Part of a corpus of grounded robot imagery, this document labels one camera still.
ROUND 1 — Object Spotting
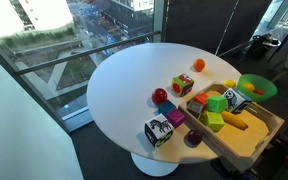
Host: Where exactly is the dark purple toy fruit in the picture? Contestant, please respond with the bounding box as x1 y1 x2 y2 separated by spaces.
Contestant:
186 129 204 146

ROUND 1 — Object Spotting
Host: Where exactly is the orange toy fruit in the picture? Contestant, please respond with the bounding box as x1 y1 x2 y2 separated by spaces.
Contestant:
192 58 206 73

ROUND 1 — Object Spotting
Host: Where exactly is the yellow toy fruit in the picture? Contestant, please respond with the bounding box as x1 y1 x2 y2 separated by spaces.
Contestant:
242 82 256 93

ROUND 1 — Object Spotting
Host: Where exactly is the green plastic bowl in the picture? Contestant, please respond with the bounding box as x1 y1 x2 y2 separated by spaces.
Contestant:
236 73 279 103

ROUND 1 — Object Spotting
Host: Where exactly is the red toy apple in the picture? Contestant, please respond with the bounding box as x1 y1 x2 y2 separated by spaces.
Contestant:
151 87 169 106

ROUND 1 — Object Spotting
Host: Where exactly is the blue toy block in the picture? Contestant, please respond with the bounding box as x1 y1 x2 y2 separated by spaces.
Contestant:
157 99 177 117

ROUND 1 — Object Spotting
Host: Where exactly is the multicoloured soft cube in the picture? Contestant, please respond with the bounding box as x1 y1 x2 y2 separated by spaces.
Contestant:
171 73 195 98

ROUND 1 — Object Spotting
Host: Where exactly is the magenta toy block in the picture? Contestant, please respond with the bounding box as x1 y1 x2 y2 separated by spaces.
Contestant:
165 108 187 129

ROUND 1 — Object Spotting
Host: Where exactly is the zebra print soft cube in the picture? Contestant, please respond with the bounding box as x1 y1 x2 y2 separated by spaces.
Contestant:
144 113 175 148

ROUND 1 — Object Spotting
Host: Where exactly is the grey toy block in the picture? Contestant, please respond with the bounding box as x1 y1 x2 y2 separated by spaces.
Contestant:
186 100 204 119

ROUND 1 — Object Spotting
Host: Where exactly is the orange toy block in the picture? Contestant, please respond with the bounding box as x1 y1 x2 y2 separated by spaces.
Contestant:
193 92 210 107

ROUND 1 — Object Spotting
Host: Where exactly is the dark window railing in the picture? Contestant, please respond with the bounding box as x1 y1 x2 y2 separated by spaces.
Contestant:
15 30 162 76

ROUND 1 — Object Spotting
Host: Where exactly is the lime green toy block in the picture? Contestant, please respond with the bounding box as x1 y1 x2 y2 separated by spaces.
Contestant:
200 110 226 133

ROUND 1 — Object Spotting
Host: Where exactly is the yellow toy lemon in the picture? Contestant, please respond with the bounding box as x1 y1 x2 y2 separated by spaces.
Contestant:
223 79 237 89

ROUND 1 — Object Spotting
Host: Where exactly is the animal and number soft cube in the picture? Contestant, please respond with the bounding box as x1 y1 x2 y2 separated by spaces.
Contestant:
221 87 253 115

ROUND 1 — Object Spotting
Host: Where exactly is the wooden tray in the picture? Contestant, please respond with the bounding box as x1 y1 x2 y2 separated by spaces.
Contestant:
178 81 286 174

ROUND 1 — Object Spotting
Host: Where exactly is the white table pedestal base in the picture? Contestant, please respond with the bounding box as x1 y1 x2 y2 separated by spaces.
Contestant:
130 151 180 178

